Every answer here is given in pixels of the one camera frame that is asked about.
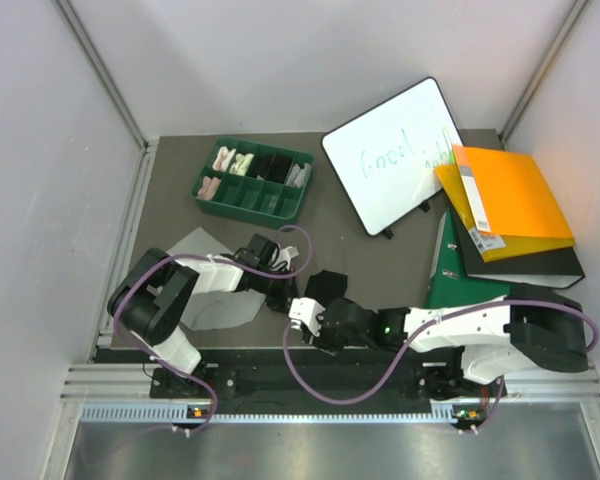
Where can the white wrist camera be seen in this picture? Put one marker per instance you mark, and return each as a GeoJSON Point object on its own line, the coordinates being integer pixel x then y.
{"type": "Point", "coordinates": [288, 253]}
{"type": "Point", "coordinates": [304, 315]}

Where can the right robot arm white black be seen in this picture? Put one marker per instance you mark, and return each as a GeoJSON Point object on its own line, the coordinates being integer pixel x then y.
{"type": "Point", "coordinates": [525, 328]}

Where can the pink rolled socks bottom-left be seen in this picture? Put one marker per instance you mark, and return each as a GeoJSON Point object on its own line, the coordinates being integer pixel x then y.
{"type": "Point", "coordinates": [208, 188]}

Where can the grey underwear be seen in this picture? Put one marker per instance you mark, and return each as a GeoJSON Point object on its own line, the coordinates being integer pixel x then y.
{"type": "Point", "coordinates": [215, 310]}

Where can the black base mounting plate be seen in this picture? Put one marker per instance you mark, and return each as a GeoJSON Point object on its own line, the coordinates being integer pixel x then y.
{"type": "Point", "coordinates": [337, 381]}

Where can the pink rolled socks top-left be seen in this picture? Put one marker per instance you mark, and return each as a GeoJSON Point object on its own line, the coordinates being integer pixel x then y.
{"type": "Point", "coordinates": [223, 158]}

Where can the orange binder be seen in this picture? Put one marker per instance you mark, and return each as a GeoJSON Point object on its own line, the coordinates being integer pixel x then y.
{"type": "Point", "coordinates": [504, 203]}

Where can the white slotted cable duct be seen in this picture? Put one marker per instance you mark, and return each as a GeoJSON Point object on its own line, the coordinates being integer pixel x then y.
{"type": "Point", "coordinates": [185, 414]}

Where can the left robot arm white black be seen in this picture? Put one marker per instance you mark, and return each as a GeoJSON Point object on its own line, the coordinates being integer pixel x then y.
{"type": "Point", "coordinates": [151, 300]}

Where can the black binder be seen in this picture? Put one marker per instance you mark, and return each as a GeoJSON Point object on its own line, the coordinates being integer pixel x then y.
{"type": "Point", "coordinates": [557, 269]}

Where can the grey rolled socks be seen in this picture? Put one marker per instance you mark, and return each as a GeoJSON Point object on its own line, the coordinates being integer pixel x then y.
{"type": "Point", "coordinates": [298, 175]}

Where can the black underwear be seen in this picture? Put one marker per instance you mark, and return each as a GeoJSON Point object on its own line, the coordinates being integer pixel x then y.
{"type": "Point", "coordinates": [326, 286]}
{"type": "Point", "coordinates": [272, 167]}

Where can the green compartment tray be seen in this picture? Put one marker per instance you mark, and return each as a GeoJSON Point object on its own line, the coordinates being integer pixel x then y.
{"type": "Point", "coordinates": [252, 200]}

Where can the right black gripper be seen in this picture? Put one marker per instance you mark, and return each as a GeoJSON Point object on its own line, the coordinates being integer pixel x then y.
{"type": "Point", "coordinates": [323, 342]}

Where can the cream rolled socks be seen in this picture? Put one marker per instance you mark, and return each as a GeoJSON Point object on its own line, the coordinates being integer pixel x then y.
{"type": "Point", "coordinates": [241, 164]}

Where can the black rolled underwear in tray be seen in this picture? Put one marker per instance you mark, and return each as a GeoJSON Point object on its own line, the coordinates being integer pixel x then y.
{"type": "Point", "coordinates": [272, 167]}

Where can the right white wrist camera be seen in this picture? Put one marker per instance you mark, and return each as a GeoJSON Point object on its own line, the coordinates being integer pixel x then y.
{"type": "Point", "coordinates": [304, 315]}

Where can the green binder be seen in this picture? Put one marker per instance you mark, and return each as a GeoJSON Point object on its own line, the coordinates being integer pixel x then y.
{"type": "Point", "coordinates": [449, 285]}

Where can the white whiteboard black frame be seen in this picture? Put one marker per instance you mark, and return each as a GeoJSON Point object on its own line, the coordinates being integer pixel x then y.
{"type": "Point", "coordinates": [385, 158]}

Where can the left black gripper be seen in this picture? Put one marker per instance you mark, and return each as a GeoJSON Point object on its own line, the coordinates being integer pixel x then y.
{"type": "Point", "coordinates": [279, 304]}

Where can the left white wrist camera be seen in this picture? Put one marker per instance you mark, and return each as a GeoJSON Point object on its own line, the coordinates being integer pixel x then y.
{"type": "Point", "coordinates": [288, 253]}

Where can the aluminium frame rail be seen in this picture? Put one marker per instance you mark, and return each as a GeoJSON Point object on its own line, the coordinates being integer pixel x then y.
{"type": "Point", "coordinates": [86, 44]}

